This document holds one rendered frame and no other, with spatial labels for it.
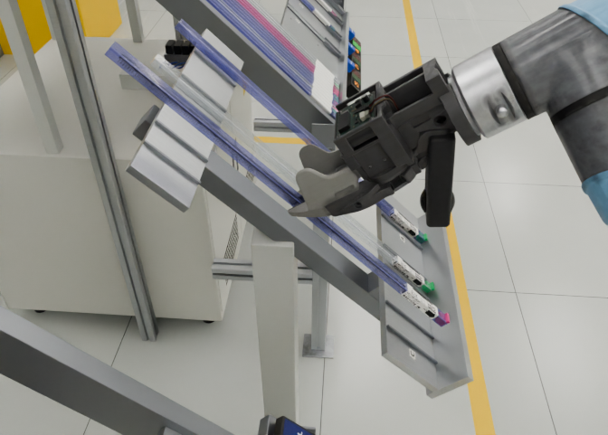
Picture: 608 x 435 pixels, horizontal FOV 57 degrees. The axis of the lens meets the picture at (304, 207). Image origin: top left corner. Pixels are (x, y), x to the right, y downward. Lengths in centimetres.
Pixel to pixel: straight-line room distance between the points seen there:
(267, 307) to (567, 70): 55
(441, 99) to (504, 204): 178
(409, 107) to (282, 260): 34
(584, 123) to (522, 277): 152
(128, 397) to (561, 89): 46
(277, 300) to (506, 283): 122
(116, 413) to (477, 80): 45
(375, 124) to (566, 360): 139
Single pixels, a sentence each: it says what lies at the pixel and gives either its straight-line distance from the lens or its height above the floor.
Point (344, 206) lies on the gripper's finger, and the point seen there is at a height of 99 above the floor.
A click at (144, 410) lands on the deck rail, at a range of 57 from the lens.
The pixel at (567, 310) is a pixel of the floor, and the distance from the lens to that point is 196.
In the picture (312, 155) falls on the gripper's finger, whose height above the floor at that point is 102.
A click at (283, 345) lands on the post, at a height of 60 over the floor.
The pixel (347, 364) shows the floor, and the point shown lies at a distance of 166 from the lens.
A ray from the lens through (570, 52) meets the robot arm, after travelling 52.
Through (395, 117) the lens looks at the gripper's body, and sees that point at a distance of 54.
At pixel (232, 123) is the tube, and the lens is 70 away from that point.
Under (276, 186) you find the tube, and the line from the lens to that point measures 60.
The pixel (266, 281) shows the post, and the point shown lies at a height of 75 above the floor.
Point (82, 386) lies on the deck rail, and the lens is 56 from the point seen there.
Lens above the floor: 135
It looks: 39 degrees down
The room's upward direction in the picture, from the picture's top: straight up
